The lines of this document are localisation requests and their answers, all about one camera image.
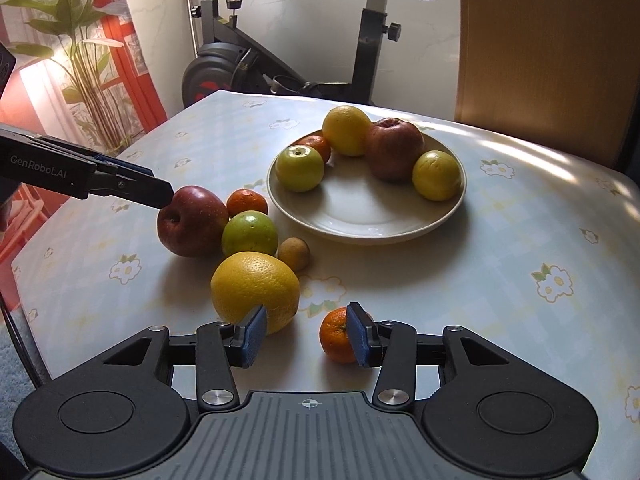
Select small tangerine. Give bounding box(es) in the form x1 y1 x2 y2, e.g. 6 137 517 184
226 188 268 218

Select yellow-green citrus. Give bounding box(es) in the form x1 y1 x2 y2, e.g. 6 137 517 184
412 150 462 202

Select green apple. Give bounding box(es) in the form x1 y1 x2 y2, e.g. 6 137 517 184
275 145 325 193

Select cream round plate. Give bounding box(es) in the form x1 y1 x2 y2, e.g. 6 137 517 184
266 127 467 246

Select small brown kiwi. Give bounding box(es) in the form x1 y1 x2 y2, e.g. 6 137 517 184
277 237 311 273

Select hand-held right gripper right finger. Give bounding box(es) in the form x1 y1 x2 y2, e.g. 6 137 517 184
346 302 516 414

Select wooden chair back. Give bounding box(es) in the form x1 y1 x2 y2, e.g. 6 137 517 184
454 0 640 176

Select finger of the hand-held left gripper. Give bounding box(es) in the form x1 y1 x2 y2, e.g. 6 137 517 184
95 152 157 179
87 162 175 210

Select bright red apple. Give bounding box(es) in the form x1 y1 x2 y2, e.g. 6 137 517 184
157 185 230 258

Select yellow lemon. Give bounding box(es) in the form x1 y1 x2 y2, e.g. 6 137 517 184
321 105 373 157

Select green citrus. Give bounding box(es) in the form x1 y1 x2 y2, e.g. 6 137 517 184
221 211 279 258

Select green potted plant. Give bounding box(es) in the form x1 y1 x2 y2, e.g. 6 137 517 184
0 0 168 261

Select large tangerine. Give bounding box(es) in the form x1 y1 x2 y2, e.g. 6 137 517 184
319 307 375 365

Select dark red apple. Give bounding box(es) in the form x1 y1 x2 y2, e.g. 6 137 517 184
364 117 427 184

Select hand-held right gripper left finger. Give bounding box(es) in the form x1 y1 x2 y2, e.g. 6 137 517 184
102 304 269 414

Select black exercise bike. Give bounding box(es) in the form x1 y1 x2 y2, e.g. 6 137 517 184
160 0 448 108

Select large yellow orange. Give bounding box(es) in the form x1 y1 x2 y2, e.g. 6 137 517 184
210 251 301 336

